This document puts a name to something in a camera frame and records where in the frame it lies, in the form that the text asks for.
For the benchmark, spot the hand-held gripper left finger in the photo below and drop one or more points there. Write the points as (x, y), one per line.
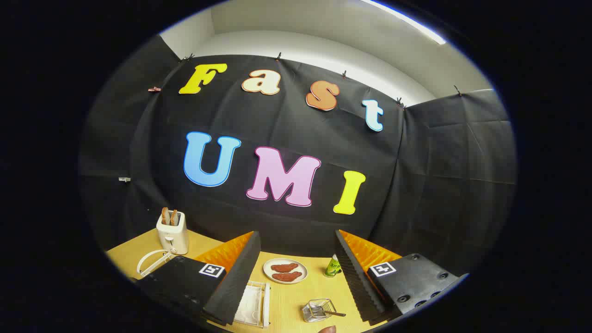
(236, 282)

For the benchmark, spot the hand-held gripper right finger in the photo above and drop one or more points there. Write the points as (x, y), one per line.
(356, 282)

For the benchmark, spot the silver metal spoon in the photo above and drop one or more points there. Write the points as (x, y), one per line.
(335, 314)

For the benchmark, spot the white plate with meat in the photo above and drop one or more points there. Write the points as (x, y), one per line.
(285, 260)

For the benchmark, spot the green drink bottle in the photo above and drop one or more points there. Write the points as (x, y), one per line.
(332, 267)

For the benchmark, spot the red meat piece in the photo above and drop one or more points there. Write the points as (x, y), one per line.
(284, 267)
(286, 276)

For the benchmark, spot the white toaster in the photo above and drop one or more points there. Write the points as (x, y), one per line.
(173, 238)

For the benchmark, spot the brown toast slice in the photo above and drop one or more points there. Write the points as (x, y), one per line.
(174, 217)
(164, 216)

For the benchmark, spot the black backdrop cloth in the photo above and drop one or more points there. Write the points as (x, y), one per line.
(286, 125)

